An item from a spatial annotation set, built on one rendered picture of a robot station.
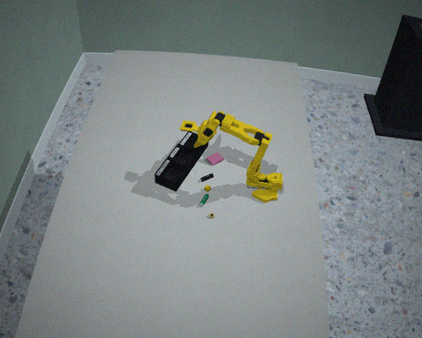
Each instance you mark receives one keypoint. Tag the green aa battery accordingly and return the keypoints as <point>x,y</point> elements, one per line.
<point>204,200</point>

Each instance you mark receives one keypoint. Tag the pink flat pad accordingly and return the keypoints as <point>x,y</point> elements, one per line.
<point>215,158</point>

